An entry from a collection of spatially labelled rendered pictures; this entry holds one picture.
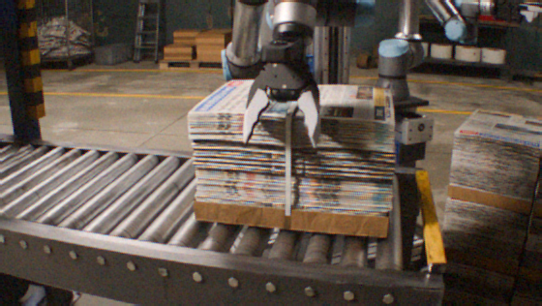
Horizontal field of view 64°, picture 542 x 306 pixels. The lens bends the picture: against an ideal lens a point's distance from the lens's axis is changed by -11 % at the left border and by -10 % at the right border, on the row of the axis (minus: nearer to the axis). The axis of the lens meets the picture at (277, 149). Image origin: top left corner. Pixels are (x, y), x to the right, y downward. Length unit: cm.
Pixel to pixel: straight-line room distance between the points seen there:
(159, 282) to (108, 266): 10
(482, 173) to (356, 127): 81
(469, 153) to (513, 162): 14
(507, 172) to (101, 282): 118
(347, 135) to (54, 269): 64
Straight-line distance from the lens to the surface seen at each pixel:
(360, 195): 87
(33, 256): 104
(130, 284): 93
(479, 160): 155
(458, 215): 163
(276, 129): 85
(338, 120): 82
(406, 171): 124
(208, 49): 743
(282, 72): 80
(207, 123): 88
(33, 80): 180
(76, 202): 115
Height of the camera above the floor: 125
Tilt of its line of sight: 19 degrees down
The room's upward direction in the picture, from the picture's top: straight up
